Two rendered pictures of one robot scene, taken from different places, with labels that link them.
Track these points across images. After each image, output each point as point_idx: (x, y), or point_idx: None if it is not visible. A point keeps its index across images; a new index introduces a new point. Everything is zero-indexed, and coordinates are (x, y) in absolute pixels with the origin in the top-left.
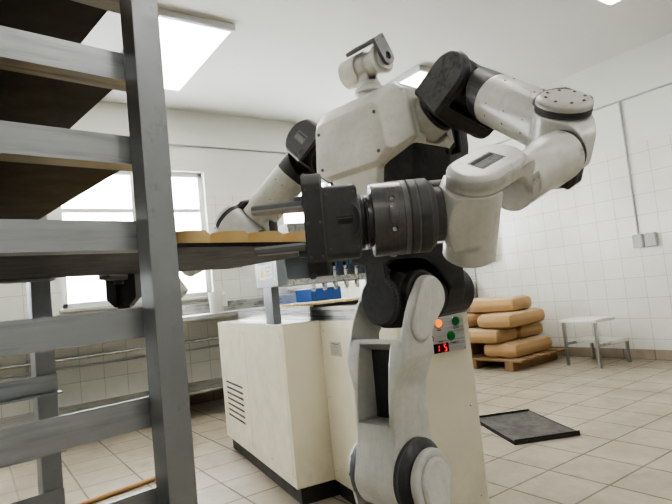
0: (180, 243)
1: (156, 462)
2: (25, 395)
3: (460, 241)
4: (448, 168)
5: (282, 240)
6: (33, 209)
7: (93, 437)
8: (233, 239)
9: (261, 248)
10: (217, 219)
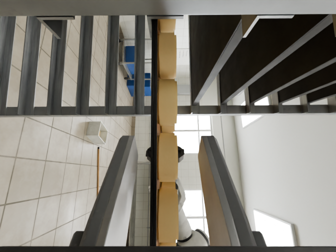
0: (156, 52)
1: None
2: (108, 100)
3: None
4: None
5: (165, 241)
6: (198, 82)
7: None
8: (165, 148)
9: (128, 143)
10: (199, 229)
